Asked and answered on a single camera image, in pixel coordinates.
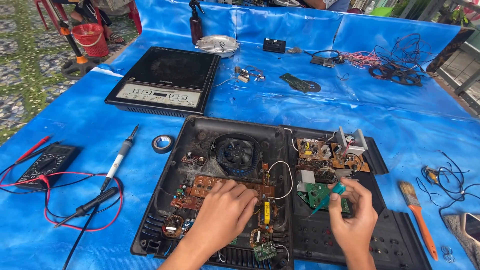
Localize person's right hand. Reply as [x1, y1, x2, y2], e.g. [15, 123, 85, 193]
[327, 177, 379, 256]

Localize person's left hand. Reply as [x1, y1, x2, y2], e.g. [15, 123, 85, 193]
[185, 179, 260, 257]

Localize teal screwdriver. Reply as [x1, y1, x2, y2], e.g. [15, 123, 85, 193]
[309, 182, 347, 217]

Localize black cooker base panel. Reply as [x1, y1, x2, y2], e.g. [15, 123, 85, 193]
[283, 125, 433, 270]

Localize long brown circuit board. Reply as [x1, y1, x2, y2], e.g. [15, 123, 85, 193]
[189, 174, 276, 202]

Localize green circuit board with chip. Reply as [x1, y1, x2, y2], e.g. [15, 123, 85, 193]
[298, 182, 352, 215]

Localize small green module board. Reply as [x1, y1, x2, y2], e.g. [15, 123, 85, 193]
[253, 241, 278, 262]

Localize dark brown circuit board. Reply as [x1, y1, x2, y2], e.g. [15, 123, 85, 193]
[296, 159, 339, 184]

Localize black cooling fan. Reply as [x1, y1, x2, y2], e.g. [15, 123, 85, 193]
[215, 134, 262, 178]

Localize aluminium heat sink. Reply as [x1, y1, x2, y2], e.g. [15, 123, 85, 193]
[336, 127, 369, 157]

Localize brown power circuit board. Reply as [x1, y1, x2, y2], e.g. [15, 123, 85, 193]
[295, 138, 371, 173]

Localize open black cooker housing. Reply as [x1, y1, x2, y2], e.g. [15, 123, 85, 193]
[130, 115, 295, 270]

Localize black electrical tape roll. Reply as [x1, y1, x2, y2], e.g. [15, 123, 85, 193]
[152, 134, 175, 155]

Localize metal spring rings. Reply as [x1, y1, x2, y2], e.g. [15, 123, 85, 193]
[440, 245, 457, 263]

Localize grey cloth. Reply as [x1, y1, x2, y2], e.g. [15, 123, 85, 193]
[442, 213, 480, 269]

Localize smartphone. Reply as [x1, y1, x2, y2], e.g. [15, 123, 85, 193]
[460, 212, 480, 245]

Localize blue plastic tarp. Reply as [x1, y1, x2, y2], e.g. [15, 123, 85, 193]
[0, 0, 480, 270]

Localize grey black soldering iron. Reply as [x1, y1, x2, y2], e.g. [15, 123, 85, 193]
[62, 124, 140, 270]

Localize black multimeter test lead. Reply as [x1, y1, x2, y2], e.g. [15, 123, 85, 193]
[0, 140, 121, 229]

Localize thin black disc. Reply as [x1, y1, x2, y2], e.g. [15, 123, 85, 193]
[301, 80, 322, 94]

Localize red multimeter test lead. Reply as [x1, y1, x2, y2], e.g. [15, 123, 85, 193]
[0, 135, 124, 232]

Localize narrow green circuit board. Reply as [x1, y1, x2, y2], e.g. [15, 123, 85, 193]
[279, 73, 311, 94]

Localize black induction cooker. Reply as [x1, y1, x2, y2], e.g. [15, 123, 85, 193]
[104, 46, 222, 118]

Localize round metal dish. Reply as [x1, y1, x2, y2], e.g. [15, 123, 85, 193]
[195, 35, 240, 58]

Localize black digital multimeter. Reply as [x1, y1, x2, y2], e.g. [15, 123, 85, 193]
[15, 144, 80, 190]

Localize small black box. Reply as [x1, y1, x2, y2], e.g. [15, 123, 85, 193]
[263, 38, 287, 54]

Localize metal railing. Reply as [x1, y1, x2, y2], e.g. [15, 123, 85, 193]
[397, 0, 480, 118]

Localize brown spray bottle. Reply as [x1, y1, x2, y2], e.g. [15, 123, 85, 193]
[188, 0, 205, 46]

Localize black orange fan stand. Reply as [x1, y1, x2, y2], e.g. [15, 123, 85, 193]
[44, 0, 103, 80]

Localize red plastic basket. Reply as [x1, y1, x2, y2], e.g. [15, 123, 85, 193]
[71, 23, 110, 58]

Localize red plastic chair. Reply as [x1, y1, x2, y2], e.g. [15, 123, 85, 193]
[34, 0, 143, 35]

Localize orange handled paintbrush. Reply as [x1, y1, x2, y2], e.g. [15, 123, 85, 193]
[398, 181, 439, 262]

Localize white wire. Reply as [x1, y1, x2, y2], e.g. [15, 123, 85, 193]
[266, 161, 294, 200]

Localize tangle of black wires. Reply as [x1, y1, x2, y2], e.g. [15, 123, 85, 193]
[416, 150, 480, 218]

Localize small component with wires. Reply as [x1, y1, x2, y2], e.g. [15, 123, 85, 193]
[234, 65, 266, 83]

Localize copper coil with wires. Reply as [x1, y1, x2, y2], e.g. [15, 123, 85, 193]
[368, 33, 436, 88]

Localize pink wire bundle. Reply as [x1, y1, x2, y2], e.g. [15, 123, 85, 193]
[339, 50, 380, 70]

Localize black module with cable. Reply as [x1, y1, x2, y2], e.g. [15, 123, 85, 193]
[310, 49, 345, 68]

